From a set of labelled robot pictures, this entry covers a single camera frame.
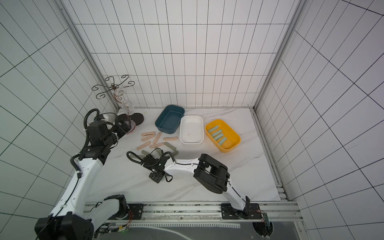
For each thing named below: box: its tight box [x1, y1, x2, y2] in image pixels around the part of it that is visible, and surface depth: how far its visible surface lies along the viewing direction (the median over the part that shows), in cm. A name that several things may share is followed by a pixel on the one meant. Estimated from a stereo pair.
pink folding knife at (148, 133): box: [141, 131, 156, 137], surface depth 106 cm
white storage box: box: [179, 115, 205, 145], surface depth 106 cm
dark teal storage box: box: [155, 104, 185, 134], surface depth 115 cm
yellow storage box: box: [205, 119, 242, 153], surface depth 101 cm
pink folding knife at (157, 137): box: [153, 132, 162, 144], surface depth 103 cm
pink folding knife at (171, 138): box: [163, 136, 178, 141], surface depth 103 cm
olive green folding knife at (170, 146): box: [164, 141, 177, 151], surface depth 100 cm
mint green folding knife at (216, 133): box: [211, 129, 222, 137], surface depth 106 cm
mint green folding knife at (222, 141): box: [218, 137, 227, 146], surface depth 100 cm
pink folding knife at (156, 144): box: [149, 142, 165, 148], surface depth 100 cm
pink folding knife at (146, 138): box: [141, 134, 156, 142], surface depth 103 cm
